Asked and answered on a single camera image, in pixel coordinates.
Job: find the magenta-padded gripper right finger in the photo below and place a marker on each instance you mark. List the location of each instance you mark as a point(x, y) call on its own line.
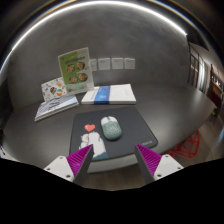
point(151, 161)

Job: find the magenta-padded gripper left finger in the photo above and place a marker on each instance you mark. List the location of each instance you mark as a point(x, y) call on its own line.
point(78, 163)

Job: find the white and green computer mouse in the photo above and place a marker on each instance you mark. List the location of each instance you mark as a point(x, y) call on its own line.
point(111, 128)

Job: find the black mouse pad, heart print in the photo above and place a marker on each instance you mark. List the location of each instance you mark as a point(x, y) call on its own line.
point(136, 130)

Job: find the striped cover book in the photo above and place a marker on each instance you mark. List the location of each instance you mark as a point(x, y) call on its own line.
point(55, 108)

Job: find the white book with blue band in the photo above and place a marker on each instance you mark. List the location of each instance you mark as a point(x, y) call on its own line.
point(116, 93)

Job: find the white sticker card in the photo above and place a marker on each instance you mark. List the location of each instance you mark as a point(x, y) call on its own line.
point(53, 89)

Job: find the green menu sign stand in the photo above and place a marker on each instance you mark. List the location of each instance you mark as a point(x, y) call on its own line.
point(75, 70)

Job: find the white wall socket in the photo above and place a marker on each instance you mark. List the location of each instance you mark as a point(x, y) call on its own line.
point(104, 63)
point(93, 64)
point(117, 63)
point(129, 63)

